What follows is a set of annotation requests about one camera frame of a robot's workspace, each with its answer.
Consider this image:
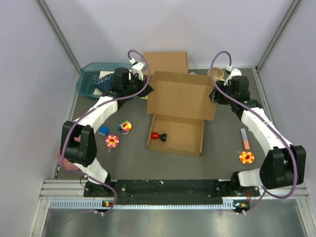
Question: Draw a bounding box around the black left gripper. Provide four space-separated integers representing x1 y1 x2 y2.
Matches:
124 73 154 98

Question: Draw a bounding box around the brown cardboard box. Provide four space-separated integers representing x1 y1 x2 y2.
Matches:
147 71 217 157

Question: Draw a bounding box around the red black stamp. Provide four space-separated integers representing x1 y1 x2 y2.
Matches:
151 132 167 142

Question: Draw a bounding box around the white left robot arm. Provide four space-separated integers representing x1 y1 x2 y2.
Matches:
60 63 152 196

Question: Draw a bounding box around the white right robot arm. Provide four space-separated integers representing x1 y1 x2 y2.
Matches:
209 76 306 196

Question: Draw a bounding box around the upper folded cardboard box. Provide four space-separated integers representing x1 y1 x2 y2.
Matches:
144 51 188 76

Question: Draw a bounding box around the beige ceramic mug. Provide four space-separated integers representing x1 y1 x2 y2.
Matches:
206 67 225 81

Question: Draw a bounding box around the rainbow flower toy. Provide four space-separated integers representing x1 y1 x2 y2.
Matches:
118 120 132 134

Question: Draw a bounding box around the dark blue fish plate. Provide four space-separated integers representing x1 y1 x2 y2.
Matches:
92 74 114 93

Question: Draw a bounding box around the orange grey marker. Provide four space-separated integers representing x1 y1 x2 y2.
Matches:
240 128 250 150

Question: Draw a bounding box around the white paper sheet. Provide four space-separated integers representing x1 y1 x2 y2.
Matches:
92 71 114 95

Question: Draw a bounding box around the blue eraser block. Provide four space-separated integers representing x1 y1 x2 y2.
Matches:
98 126 109 136

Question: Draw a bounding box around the pink flower toy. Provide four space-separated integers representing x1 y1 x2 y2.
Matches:
105 135 119 152

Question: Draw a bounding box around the teal plastic bin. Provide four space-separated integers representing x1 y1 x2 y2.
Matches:
76 63 132 99

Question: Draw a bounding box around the orange flower toy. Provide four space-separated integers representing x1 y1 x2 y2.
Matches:
239 151 255 164

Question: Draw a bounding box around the pink dotted plate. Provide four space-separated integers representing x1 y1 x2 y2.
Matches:
57 147 79 170

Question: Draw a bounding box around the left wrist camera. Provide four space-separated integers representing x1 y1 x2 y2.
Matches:
129 57 147 81

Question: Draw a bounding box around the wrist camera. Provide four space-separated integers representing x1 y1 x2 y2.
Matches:
129 57 147 81
224 67 242 85

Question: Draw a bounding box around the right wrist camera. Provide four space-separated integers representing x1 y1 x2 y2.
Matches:
224 67 242 85

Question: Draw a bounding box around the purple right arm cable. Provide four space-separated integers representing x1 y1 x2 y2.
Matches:
209 50 301 215

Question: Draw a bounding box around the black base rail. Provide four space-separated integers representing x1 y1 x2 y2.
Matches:
83 179 237 205

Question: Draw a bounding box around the grey slotted cable duct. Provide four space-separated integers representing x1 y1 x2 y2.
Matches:
49 199 247 210

